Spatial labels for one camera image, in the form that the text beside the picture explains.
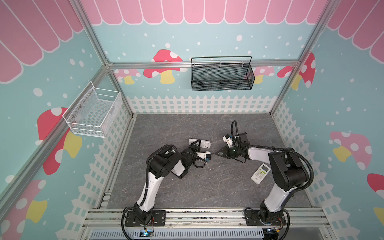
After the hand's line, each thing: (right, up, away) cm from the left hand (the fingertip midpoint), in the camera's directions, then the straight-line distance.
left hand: (197, 142), depth 100 cm
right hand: (+12, -6, -7) cm, 15 cm away
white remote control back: (+4, -1, -3) cm, 5 cm away
